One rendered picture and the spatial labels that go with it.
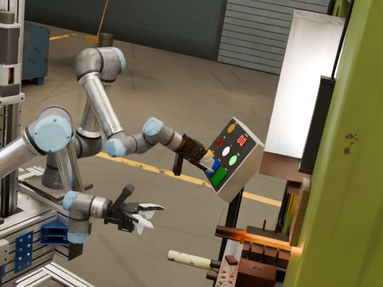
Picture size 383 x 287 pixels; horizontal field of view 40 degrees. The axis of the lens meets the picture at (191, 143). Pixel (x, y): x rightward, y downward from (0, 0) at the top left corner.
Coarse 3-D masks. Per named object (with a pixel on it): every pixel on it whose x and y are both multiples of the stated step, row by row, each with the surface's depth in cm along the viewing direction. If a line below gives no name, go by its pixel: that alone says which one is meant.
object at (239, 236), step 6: (216, 228) 183; (222, 228) 183; (228, 228) 184; (216, 234) 184; (222, 234) 184; (228, 234) 183; (234, 234) 182; (240, 234) 182; (246, 234) 183; (252, 234) 184; (240, 240) 181; (252, 240) 181; (258, 240) 181; (264, 240) 181; (270, 240) 181; (276, 240) 182; (276, 246) 180; (282, 246) 180; (288, 246) 180
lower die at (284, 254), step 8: (248, 232) 188; (256, 232) 189; (264, 232) 192; (272, 232) 193; (248, 240) 181; (280, 240) 186; (288, 240) 187; (248, 248) 177; (256, 248) 178; (272, 248) 179; (280, 248) 179; (256, 256) 176; (264, 256) 176; (272, 256) 175; (280, 256) 176; (288, 256) 176; (280, 264) 175
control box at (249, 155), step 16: (224, 128) 247; (240, 128) 235; (224, 144) 239; (256, 144) 217; (224, 160) 231; (240, 160) 220; (256, 160) 219; (208, 176) 234; (240, 176) 220; (224, 192) 221
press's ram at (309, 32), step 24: (312, 24) 145; (336, 24) 144; (288, 48) 148; (312, 48) 147; (336, 48) 146; (288, 72) 150; (312, 72) 149; (288, 96) 152; (312, 96) 151; (288, 120) 155; (288, 144) 157
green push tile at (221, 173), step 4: (220, 168) 228; (220, 172) 226; (224, 172) 224; (216, 176) 227; (220, 176) 225; (224, 176) 222; (212, 180) 228; (216, 180) 225; (220, 180) 223; (216, 184) 223
